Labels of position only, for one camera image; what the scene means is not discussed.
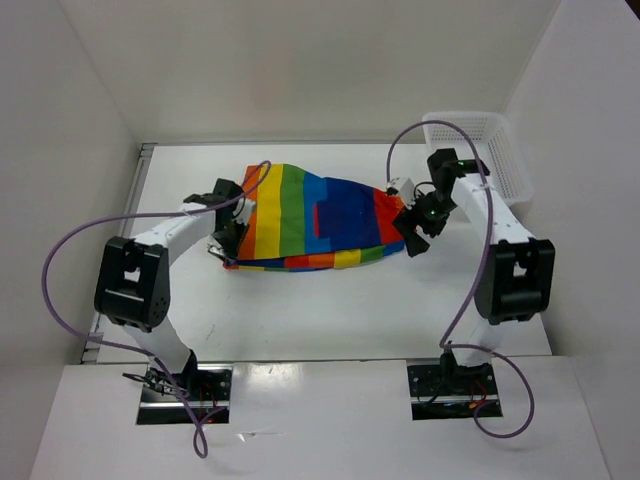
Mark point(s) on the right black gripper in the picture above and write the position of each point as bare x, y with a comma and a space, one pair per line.
406, 223

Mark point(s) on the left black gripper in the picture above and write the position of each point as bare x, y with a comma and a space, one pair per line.
231, 250

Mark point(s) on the rainbow striped shorts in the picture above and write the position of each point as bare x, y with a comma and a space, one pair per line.
304, 222

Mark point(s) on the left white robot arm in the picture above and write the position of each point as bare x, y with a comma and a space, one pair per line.
133, 286

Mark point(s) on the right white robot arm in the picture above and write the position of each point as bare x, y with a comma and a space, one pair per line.
514, 276

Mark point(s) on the white plastic basket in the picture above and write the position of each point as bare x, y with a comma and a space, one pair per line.
495, 142

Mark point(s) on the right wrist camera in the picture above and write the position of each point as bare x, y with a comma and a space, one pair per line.
401, 188

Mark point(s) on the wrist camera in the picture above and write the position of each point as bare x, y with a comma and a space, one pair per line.
401, 188
244, 211

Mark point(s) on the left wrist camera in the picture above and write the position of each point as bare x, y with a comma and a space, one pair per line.
244, 211

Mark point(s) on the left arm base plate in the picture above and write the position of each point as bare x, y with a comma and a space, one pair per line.
210, 401

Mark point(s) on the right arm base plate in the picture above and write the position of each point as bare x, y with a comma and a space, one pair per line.
435, 397

